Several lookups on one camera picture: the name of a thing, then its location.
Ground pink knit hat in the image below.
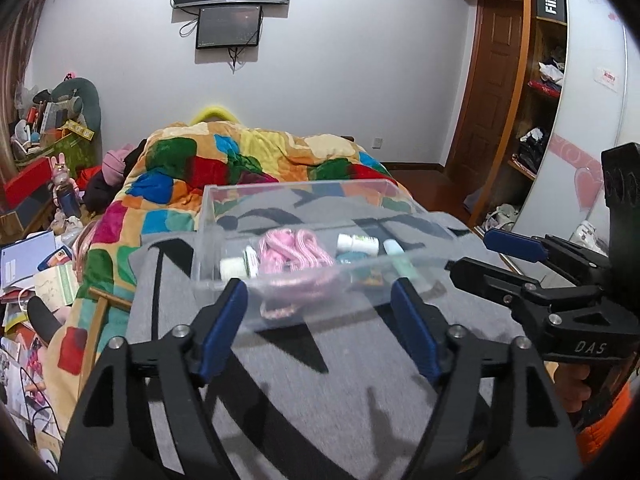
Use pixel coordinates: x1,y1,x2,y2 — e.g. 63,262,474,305
102,144,134,188

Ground blue white notebook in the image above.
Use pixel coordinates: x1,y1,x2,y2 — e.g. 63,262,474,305
1,231,58,288

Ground wooden door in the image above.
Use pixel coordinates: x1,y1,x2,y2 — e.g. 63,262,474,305
446,0,523,191

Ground pink rope bundle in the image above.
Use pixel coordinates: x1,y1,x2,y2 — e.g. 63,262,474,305
257,226,346,321

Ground mint green lotion bottle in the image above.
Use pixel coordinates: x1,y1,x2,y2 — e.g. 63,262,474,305
383,238,416,280

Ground pink bunny water bottle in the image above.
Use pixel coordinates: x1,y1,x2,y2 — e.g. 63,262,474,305
49,153,81,218

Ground white sliding wardrobe door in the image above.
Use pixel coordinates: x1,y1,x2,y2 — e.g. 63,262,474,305
514,0,639,243

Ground red box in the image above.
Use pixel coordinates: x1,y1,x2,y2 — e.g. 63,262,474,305
3,157,52,209

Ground white pill bottle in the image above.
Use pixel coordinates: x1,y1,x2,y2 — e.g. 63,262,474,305
336,233,380,257

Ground wooden back scratcher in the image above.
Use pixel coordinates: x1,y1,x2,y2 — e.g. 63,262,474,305
78,287,132,393

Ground white sneakers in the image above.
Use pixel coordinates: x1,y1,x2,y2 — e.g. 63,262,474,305
483,204,520,231

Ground small wall monitor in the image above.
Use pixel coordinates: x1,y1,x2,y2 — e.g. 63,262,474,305
195,6,262,50

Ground grey neck pillow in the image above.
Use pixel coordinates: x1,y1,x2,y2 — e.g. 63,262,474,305
51,77,101,142

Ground wooden wardrobe shelf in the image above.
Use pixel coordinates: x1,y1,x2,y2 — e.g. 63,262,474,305
470,0,567,228

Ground yellow pillow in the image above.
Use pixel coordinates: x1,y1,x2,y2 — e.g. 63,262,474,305
190,105,240,126

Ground white gauze tape roll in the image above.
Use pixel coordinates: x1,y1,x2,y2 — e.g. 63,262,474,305
219,246,259,281

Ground right human hand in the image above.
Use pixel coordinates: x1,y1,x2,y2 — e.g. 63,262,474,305
553,364,591,414

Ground colourful patchwork quilt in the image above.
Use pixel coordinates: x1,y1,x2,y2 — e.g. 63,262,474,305
44,120,417,430

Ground striped pink curtain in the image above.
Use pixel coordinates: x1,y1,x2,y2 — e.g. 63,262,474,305
1,0,46,182

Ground clear plastic storage box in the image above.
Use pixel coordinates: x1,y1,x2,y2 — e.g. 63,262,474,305
192,180,463,332

